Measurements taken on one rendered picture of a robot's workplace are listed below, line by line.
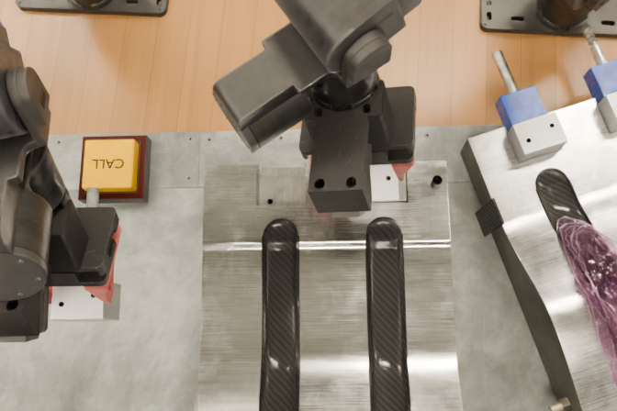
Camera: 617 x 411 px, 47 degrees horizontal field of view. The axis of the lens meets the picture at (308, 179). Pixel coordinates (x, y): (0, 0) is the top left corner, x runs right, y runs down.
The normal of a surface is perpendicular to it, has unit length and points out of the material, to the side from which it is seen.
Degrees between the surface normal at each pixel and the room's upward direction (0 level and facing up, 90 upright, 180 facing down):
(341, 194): 73
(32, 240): 63
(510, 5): 0
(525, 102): 0
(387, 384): 23
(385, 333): 3
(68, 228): 91
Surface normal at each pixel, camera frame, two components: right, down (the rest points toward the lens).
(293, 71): -0.05, -0.25
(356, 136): -0.26, -0.52
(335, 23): -0.37, -0.02
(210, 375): -0.05, -0.57
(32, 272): 0.16, 0.74
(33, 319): 1.00, -0.01
